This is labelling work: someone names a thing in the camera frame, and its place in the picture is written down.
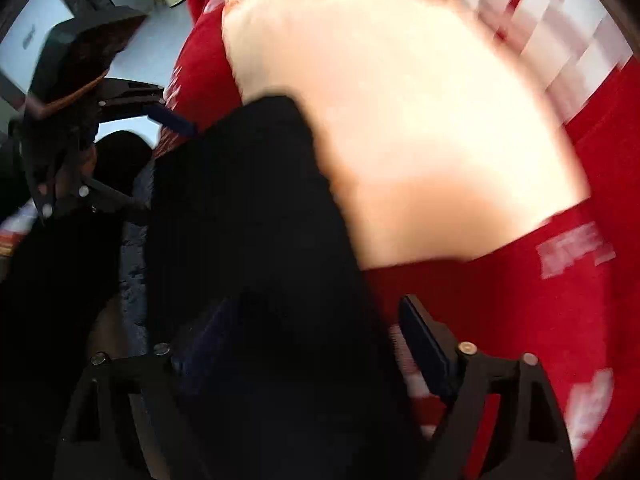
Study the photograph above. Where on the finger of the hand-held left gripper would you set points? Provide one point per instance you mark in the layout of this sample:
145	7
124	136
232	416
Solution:
82	194
175	122

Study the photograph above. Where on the black pants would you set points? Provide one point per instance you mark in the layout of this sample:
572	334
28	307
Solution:
260	260

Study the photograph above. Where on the red printed bed sheet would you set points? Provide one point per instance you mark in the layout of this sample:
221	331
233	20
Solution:
525	285

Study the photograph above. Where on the cream cloth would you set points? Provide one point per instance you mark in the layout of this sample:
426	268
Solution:
400	125

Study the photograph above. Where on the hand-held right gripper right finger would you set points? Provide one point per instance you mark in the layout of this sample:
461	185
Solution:
425	345

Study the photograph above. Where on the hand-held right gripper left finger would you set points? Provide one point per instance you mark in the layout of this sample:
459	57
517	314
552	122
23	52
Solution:
205	345

